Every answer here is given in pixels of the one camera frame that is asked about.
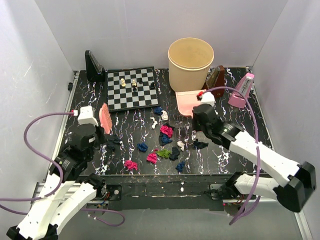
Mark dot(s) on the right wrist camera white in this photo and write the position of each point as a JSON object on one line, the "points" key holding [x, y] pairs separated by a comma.
{"points": [[206, 98]]}

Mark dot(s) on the white scrap near brush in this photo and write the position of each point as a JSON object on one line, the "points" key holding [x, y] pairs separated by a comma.
{"points": [[164, 116]]}

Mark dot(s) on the black metronome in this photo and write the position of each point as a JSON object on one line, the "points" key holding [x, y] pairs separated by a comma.
{"points": [[95, 72]]}

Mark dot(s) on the blue scrap front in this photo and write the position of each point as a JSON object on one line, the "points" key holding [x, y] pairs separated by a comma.
{"points": [[180, 167]]}

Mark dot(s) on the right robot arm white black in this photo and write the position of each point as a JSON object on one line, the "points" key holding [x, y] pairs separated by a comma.
{"points": [[289, 182]]}

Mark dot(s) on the black scrap centre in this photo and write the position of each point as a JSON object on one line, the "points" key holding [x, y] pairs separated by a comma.
{"points": [[174, 153]]}

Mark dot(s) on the white chess piece left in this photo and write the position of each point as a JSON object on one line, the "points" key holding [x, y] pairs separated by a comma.
{"points": [[123, 82]]}

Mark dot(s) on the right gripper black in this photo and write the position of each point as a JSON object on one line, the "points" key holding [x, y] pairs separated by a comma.
{"points": [[194, 126]]}

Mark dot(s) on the pink hand brush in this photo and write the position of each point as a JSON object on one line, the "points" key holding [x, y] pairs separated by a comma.
{"points": [[105, 118]]}

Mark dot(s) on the magenta scrap middle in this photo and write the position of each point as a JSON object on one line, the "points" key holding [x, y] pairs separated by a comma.
{"points": [[152, 158]]}

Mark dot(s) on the dark scrap by left arm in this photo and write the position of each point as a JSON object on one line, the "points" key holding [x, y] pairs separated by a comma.
{"points": [[113, 141]]}

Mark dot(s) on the navy scrap under magenta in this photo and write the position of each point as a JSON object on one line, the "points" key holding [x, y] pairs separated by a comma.
{"points": [[164, 139]]}

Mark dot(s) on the small white scrap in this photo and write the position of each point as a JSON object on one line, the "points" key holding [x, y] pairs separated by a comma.
{"points": [[181, 145]]}

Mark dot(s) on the green paper scrap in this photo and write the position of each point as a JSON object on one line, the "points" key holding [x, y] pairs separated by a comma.
{"points": [[164, 153]]}

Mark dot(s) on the brown metronome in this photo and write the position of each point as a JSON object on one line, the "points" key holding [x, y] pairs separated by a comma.
{"points": [[216, 78]]}

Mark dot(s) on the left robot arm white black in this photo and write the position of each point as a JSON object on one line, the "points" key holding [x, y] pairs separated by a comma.
{"points": [[50, 213]]}

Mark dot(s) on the white scrap strip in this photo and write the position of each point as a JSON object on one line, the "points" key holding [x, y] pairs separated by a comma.
{"points": [[154, 122]]}

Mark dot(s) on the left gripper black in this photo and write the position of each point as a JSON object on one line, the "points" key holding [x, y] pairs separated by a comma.
{"points": [[102, 138]]}

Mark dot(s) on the navy scrap near chessboard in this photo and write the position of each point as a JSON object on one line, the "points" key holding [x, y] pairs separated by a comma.
{"points": [[158, 111]]}

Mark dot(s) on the magenta scrap upper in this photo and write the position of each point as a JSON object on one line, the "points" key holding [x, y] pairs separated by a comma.
{"points": [[167, 130]]}

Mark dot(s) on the black chess piece edge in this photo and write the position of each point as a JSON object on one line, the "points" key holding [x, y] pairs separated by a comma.
{"points": [[152, 85]]}

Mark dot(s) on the pink dustpan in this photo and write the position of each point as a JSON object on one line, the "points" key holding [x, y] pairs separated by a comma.
{"points": [[187, 100]]}

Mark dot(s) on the black grey chessboard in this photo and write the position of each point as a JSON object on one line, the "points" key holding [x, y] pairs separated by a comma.
{"points": [[124, 99]]}

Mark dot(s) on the navy scrap left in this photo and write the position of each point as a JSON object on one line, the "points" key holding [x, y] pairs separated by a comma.
{"points": [[142, 147]]}

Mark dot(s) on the beige plastic bucket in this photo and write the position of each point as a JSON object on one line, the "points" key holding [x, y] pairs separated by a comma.
{"points": [[189, 60]]}

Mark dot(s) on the pink metronome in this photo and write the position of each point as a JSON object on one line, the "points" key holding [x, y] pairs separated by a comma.
{"points": [[238, 98]]}

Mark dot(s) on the magenta scrap front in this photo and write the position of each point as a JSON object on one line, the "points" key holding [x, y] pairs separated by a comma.
{"points": [[131, 165]]}

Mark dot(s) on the dark navy scrap right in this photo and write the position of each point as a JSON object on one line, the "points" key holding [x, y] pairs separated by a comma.
{"points": [[199, 144]]}

